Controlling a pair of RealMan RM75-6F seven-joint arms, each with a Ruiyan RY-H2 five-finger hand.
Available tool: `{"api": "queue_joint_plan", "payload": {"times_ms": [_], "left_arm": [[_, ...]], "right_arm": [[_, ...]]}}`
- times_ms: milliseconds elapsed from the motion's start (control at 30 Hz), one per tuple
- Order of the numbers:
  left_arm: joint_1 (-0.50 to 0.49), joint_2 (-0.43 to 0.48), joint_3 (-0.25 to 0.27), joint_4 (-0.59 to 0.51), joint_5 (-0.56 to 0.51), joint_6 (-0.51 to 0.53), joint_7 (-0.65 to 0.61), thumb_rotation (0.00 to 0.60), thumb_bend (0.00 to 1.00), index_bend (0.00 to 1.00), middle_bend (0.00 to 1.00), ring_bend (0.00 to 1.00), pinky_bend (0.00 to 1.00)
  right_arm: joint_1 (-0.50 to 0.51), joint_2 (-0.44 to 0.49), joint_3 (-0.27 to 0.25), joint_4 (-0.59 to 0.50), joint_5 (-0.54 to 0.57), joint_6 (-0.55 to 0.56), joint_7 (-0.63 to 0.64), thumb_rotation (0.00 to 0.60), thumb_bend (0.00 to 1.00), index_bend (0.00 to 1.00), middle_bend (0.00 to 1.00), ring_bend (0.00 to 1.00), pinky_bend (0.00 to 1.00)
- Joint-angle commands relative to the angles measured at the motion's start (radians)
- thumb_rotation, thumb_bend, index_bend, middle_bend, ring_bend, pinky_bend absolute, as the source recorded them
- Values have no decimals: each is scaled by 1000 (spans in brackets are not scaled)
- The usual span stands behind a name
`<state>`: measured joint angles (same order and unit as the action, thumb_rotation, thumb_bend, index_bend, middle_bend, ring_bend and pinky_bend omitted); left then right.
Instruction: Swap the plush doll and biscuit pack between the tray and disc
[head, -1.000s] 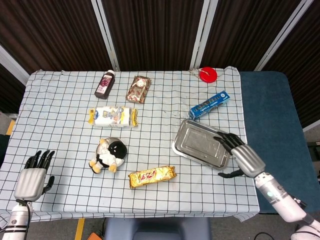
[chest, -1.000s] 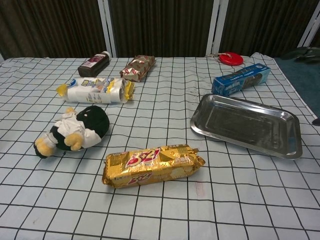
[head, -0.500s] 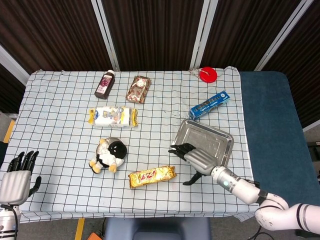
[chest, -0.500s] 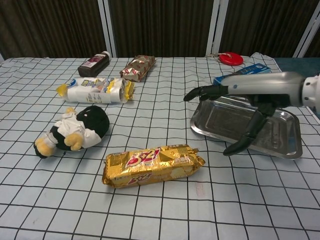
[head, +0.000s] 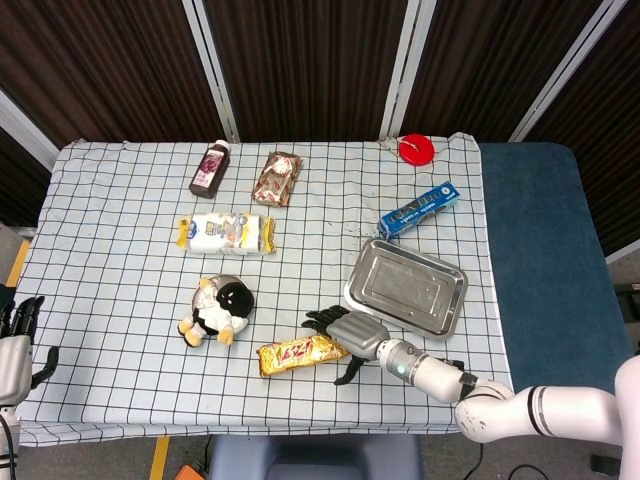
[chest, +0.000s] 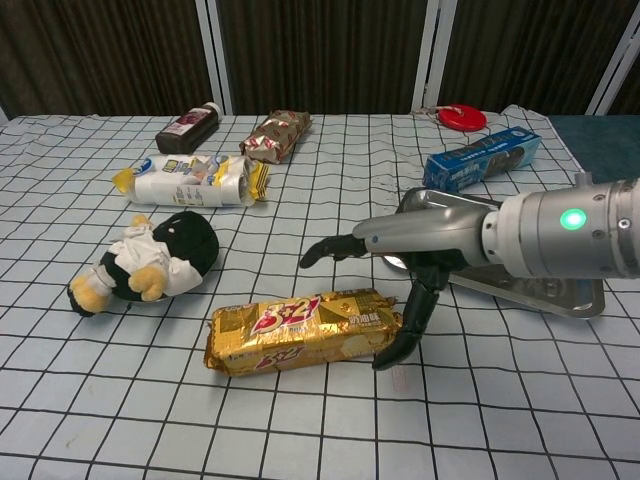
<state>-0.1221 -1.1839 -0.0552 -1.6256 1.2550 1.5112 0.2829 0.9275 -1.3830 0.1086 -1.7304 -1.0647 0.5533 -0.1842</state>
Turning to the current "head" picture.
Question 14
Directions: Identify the brown folding screen panel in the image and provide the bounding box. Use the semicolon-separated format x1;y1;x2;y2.
0;0;241;146
514;0;640;264
0;87;60;229
199;0;426;144
394;0;621;144

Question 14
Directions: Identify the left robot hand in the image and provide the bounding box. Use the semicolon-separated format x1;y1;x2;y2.
0;294;61;407

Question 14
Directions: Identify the dark juice bottle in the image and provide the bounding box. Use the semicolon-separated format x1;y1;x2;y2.
188;140;232;200

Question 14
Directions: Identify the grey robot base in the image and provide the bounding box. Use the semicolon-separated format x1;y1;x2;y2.
207;434;424;480

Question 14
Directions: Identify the black equipment beside table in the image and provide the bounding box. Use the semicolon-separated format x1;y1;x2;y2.
613;282;640;314

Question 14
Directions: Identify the blue cookie box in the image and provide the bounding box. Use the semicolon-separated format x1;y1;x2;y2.
377;180;461;239

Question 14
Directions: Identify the white yellow snack package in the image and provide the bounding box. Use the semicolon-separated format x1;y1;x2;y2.
174;211;278;257

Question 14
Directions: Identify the black and white plush doll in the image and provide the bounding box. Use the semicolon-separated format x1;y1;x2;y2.
178;276;255;348

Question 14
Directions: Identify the gold foil snack package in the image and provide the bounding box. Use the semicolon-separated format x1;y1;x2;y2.
256;334;352;377

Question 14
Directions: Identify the rectangular steel tray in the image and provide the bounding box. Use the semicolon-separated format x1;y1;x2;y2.
343;237;469;342

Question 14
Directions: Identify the black grid checked tablecloth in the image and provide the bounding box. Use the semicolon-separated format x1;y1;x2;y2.
0;132;519;459

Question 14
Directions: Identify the round steel plate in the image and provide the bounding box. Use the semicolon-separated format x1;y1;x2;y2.
192;273;252;314

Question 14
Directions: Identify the red round disc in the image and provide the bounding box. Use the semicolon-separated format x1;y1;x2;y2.
398;133;437;166

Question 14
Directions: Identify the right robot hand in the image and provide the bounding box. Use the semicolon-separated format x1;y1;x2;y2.
301;304;392;386

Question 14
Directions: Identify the brown red snack package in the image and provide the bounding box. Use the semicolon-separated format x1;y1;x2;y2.
250;151;305;207

